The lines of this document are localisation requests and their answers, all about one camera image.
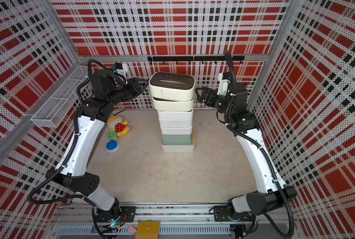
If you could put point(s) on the cream tissue box dark lid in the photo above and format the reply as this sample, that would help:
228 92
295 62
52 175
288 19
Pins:
172 106

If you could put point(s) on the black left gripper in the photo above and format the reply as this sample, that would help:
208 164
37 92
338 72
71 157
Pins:
135 86

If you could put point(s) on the blue lid white jar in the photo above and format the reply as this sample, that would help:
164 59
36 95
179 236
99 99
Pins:
112 146

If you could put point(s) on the green lid air freshener jar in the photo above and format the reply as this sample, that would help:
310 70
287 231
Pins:
112 135

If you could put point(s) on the cream box dark lid front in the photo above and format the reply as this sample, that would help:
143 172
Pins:
172 86

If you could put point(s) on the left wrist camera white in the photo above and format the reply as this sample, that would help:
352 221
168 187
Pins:
120 68

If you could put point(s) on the mint green tissue box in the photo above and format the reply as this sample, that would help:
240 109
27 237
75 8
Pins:
177 139

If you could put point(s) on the black wall hook rail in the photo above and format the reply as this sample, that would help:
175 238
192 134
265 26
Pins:
186 58

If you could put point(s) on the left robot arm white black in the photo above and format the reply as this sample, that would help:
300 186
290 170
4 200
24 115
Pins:
110 86

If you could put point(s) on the white wire mesh wall basket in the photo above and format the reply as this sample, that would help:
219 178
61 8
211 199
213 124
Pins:
54 110

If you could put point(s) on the large white box bamboo lid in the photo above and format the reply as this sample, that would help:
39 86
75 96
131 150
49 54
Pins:
179 148

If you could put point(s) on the pink small object on rail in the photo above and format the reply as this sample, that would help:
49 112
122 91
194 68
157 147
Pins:
132 230

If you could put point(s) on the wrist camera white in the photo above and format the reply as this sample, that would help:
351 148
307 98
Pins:
120 68
224 80

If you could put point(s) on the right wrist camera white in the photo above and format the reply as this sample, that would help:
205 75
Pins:
224 80

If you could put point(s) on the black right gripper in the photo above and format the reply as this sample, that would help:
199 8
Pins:
212 95

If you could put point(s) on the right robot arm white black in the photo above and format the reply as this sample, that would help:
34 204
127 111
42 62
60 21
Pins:
272 191

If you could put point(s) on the white tissue box grey lid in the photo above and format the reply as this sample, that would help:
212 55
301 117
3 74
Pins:
174 115

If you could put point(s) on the yellow block on rail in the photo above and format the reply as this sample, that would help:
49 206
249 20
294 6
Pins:
147 230

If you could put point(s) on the yellow plush toy red dots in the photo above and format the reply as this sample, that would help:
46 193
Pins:
117 124

